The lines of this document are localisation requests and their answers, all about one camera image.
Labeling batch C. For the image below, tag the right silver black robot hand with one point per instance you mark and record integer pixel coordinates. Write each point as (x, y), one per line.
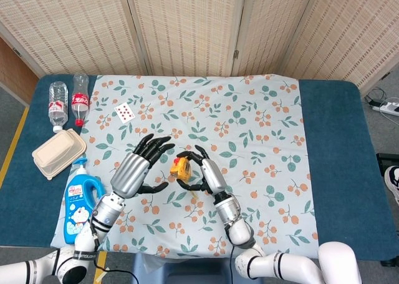
(209, 171)

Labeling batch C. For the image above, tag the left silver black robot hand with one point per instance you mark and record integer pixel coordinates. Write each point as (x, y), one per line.
(137, 168)

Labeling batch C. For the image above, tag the yellow tape measure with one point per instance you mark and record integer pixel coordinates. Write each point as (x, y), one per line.
(180, 169)

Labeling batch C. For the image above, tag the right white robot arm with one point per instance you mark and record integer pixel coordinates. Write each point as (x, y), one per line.
(268, 246)

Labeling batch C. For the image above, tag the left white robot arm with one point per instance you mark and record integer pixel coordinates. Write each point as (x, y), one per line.
(78, 243)

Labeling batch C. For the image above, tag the red diamonds playing card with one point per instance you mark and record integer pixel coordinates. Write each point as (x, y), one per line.
(125, 112)

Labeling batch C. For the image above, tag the floral printed tablecloth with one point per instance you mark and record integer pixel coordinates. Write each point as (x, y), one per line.
(237, 109)

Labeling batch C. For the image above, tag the blue Doraemon detergent bottle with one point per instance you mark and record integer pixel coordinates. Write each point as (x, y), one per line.
(79, 209)

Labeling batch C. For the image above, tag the beige lidded food container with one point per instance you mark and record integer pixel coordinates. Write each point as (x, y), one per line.
(57, 153)

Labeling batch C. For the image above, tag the clear cola bottle red cap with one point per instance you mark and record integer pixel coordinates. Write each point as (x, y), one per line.
(80, 100)

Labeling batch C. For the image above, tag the clear water bottle white cap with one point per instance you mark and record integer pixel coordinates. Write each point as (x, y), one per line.
(58, 105)

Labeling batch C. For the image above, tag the blue grey plastic stool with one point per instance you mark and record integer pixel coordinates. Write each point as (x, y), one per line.
(187, 273)

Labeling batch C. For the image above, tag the blue table mat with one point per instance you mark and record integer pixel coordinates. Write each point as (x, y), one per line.
(343, 159)

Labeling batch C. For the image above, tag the bamboo folding screen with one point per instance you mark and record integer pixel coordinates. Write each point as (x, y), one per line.
(199, 28)

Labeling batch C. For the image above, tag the black box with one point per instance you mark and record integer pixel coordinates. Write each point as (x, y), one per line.
(388, 165)

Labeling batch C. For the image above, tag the black white sneaker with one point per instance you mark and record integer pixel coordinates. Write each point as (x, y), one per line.
(393, 179)

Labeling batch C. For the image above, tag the white power strip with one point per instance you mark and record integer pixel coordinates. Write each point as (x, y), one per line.
(388, 107)

